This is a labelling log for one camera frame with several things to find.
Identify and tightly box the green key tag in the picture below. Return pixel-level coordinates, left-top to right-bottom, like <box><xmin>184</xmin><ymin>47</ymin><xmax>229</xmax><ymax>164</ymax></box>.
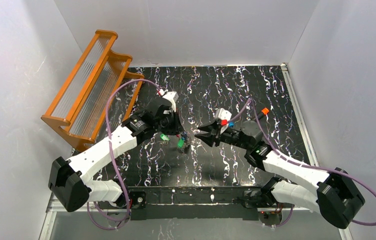
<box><xmin>160</xmin><ymin>133</ymin><xmax>170</xmax><ymax>143</ymax></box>
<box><xmin>177</xmin><ymin>138</ymin><xmax>185</xmax><ymax>149</ymax></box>

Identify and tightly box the blue key tag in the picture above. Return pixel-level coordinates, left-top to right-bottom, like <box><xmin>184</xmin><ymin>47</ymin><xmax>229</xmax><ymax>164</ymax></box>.
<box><xmin>181</xmin><ymin>132</ymin><xmax>188</xmax><ymax>140</ymax></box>

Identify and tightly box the metal keyring red grip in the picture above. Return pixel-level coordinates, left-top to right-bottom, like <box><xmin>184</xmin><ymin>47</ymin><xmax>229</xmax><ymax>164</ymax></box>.
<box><xmin>177</xmin><ymin>132</ymin><xmax>192</xmax><ymax>154</ymax></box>

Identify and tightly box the orange ribbed plastic rack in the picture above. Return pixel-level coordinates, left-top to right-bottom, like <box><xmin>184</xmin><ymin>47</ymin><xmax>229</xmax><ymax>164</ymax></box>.
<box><xmin>41</xmin><ymin>29</ymin><xmax>144</xmax><ymax>152</ymax></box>

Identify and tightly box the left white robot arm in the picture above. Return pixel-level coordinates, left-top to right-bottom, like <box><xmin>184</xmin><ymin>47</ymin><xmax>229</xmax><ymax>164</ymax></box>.
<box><xmin>48</xmin><ymin>91</ymin><xmax>184</xmax><ymax>212</ymax></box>

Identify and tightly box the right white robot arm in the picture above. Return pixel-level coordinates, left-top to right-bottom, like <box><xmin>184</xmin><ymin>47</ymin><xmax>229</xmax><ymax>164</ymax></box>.
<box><xmin>194</xmin><ymin>120</ymin><xmax>365</xmax><ymax>229</ymax></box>

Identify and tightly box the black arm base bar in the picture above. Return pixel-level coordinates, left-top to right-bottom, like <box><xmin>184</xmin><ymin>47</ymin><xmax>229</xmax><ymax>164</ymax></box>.
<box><xmin>128</xmin><ymin>186</ymin><xmax>271</xmax><ymax>221</ymax></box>

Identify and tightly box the black marker orange cap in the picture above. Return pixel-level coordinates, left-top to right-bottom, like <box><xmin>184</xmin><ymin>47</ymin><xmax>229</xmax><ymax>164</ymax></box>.
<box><xmin>253</xmin><ymin>107</ymin><xmax>270</xmax><ymax>122</ymax></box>

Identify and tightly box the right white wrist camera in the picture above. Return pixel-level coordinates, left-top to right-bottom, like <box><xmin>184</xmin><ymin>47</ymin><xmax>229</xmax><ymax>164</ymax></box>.
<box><xmin>214</xmin><ymin>108</ymin><xmax>232</xmax><ymax>128</ymax></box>

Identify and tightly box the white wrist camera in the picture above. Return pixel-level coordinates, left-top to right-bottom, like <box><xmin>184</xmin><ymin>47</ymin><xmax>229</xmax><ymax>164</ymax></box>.
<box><xmin>214</xmin><ymin>108</ymin><xmax>232</xmax><ymax>128</ymax></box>
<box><xmin>158</xmin><ymin>89</ymin><xmax>179</xmax><ymax>112</ymax></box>

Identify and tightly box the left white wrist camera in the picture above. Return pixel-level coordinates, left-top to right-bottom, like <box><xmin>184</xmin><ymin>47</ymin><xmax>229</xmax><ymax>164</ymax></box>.
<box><xmin>158</xmin><ymin>89</ymin><xmax>179</xmax><ymax>112</ymax></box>

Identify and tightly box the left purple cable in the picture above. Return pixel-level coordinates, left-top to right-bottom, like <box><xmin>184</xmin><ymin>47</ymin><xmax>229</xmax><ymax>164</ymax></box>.
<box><xmin>86</xmin><ymin>78</ymin><xmax>166</xmax><ymax>231</ymax></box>

